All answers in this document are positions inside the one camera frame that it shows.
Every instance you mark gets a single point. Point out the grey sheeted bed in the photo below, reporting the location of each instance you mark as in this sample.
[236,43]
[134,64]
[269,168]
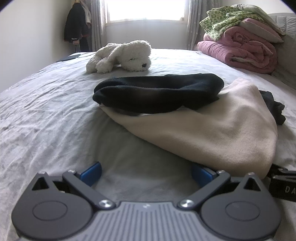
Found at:
[46,104]

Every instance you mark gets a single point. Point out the hanging light garment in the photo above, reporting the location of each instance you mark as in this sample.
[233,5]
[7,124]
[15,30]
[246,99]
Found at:
[86,11]

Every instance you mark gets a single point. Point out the beige black-sleeved bear shirt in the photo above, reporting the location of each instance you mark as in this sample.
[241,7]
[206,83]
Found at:
[219,129]

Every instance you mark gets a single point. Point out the green patterned blanket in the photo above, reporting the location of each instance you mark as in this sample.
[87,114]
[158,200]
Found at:
[219,22]

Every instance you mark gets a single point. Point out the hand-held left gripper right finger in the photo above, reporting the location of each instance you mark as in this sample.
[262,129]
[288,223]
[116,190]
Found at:
[201,173]

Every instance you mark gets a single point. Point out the grey curtain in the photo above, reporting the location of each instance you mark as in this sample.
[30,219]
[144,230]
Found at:
[99,23]
[195,23]

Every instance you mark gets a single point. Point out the cream pillow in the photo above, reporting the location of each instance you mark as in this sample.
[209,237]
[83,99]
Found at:
[261,12]

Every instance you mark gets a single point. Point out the dark tablet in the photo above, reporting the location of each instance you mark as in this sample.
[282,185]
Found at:
[69,58]

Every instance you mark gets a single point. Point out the bright window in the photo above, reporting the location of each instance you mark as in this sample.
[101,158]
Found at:
[148,9]

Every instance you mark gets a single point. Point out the hanging dark coat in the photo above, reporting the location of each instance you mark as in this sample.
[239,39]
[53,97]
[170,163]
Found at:
[74,23]

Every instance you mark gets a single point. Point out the pink folded quilt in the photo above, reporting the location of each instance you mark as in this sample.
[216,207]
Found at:
[245,48]

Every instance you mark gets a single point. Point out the pink grey pillow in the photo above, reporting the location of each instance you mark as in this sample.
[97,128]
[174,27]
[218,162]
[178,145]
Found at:
[261,29]

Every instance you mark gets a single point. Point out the white plush dog toy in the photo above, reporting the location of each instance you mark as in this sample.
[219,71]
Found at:
[129,55]

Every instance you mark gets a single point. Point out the grey padded headboard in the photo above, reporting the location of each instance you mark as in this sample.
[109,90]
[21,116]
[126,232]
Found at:
[289,46]

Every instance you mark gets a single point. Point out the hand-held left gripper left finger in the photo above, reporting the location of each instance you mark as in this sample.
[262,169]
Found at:
[91,172]

